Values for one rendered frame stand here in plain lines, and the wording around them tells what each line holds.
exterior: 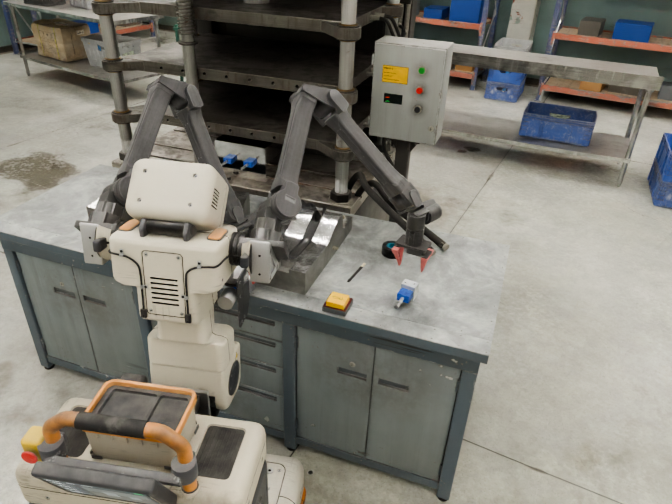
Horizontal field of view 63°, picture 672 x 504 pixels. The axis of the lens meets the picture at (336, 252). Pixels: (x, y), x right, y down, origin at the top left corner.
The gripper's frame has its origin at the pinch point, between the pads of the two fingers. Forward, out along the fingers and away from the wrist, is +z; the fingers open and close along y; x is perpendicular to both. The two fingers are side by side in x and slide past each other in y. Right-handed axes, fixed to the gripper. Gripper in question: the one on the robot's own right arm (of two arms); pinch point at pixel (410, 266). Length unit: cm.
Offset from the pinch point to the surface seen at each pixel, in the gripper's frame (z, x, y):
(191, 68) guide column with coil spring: -37, -47, 128
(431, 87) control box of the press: -39, -72, 24
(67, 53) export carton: 55, -310, 561
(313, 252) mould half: 3.9, 3.5, 35.1
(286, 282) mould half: 8.8, 18.0, 37.2
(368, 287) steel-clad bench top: 12.6, 1.7, 13.9
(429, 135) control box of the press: -18, -72, 22
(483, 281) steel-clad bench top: 13.0, -23.2, -20.0
